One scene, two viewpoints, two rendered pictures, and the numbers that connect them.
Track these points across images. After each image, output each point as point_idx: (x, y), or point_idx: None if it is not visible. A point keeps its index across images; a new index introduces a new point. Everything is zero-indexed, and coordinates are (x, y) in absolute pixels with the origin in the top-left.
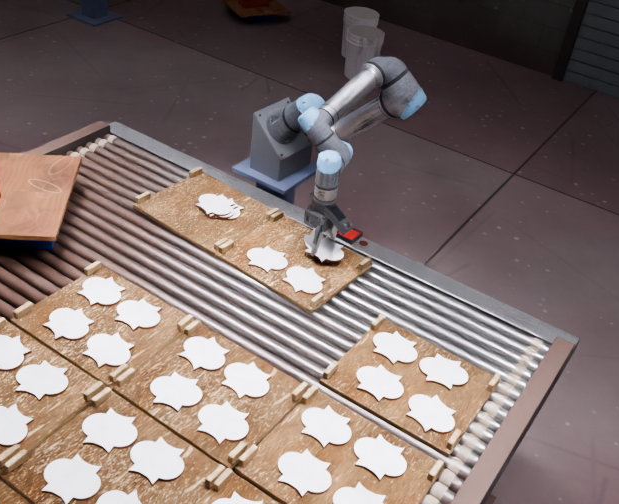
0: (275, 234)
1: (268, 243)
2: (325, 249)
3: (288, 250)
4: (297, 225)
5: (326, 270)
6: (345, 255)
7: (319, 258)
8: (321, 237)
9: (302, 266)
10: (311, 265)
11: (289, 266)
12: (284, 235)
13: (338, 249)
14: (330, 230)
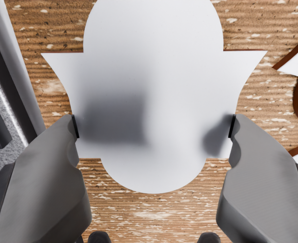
0: (170, 235)
1: (218, 227)
2: (156, 103)
3: (212, 185)
4: (90, 226)
5: (241, 9)
6: (63, 19)
7: (246, 78)
8: (248, 191)
9: (272, 109)
10: (245, 87)
11: None
12: (156, 223)
13: (95, 53)
14: (86, 194)
